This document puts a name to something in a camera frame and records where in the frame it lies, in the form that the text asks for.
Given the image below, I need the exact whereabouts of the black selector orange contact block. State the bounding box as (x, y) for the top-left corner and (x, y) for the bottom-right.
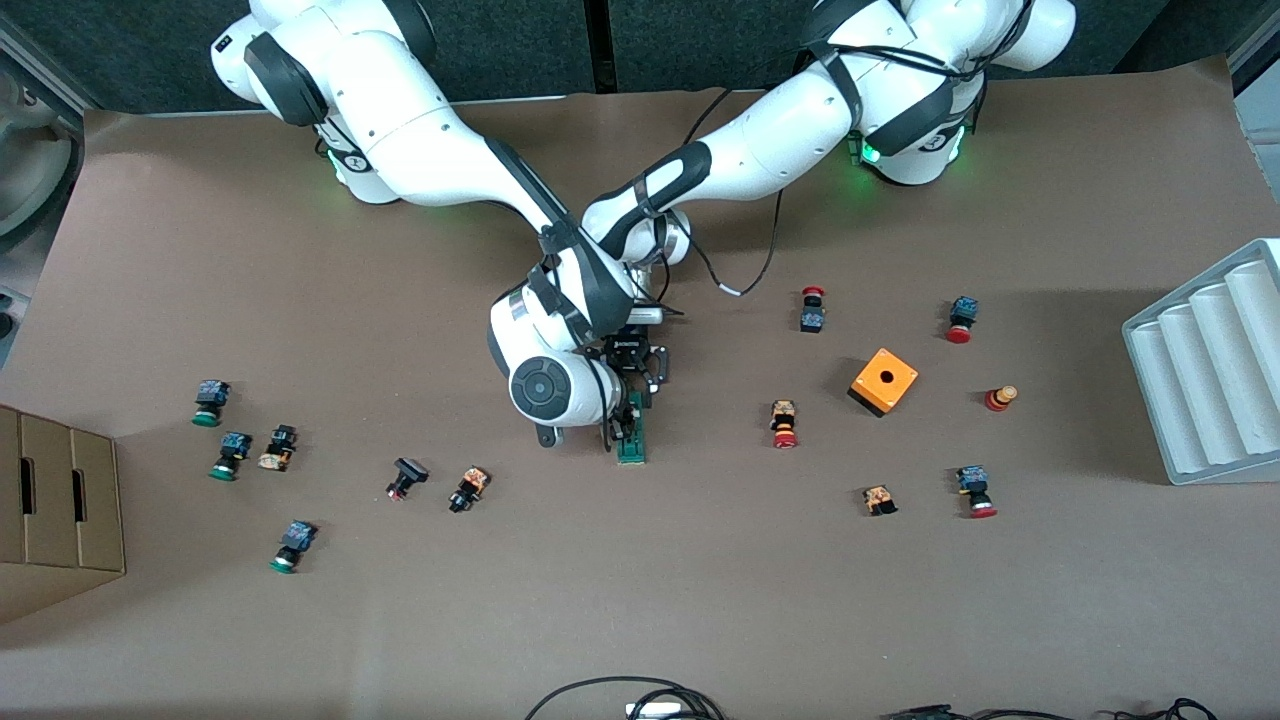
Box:
(448, 465), (491, 515)

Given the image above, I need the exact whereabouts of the orange button enclosure box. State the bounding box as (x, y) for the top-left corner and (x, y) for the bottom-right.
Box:
(847, 347), (920, 419)

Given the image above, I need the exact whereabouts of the green pushbutton blue contact block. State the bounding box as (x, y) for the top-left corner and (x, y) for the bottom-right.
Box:
(268, 519), (319, 575)
(208, 431), (253, 482)
(191, 379), (232, 429)

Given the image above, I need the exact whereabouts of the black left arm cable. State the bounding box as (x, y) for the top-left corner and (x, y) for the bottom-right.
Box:
(685, 85), (787, 299)

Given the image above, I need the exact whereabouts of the black cable with connector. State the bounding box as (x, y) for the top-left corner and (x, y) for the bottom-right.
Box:
(880, 704), (1006, 720)

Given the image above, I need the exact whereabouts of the grey metal cabinet edge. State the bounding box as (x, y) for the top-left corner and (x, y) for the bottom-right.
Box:
(1228, 10), (1280, 176)

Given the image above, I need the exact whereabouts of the black square head switch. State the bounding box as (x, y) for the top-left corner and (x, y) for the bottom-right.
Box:
(385, 456), (430, 502)

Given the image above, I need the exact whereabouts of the black pushbutton beige contact block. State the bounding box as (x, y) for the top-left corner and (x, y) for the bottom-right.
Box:
(257, 424), (298, 472)

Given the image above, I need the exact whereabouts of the white ribbed plastic tray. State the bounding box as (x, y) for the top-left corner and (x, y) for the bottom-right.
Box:
(1121, 238), (1280, 487)

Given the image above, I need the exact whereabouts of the thin black cable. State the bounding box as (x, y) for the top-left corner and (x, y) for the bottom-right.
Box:
(1112, 698), (1221, 720)

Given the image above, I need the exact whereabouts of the brown paper table cover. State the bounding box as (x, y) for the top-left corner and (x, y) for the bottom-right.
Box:
(0, 55), (1280, 720)

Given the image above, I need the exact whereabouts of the brown cardboard box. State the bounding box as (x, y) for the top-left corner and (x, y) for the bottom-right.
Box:
(0, 404), (127, 626)

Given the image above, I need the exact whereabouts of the black looped cable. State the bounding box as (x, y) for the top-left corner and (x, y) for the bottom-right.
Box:
(524, 676), (703, 720)
(625, 688), (727, 720)

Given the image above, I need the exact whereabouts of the black panel divider strip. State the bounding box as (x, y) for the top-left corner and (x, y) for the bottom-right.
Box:
(583, 0), (616, 96)

